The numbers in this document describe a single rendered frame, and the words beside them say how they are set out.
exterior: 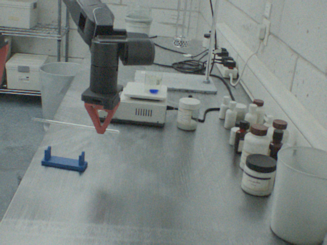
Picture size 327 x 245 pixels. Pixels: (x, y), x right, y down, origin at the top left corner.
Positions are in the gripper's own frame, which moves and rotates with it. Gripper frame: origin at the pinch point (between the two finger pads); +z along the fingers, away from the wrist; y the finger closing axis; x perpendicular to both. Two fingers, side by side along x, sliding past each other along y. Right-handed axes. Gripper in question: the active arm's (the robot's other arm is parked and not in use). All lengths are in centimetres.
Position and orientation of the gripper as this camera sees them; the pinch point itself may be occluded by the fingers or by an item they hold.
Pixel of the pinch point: (100, 129)
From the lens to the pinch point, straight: 101.6
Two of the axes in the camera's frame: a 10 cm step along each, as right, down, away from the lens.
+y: 1.5, -3.5, 9.3
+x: -9.8, -1.5, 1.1
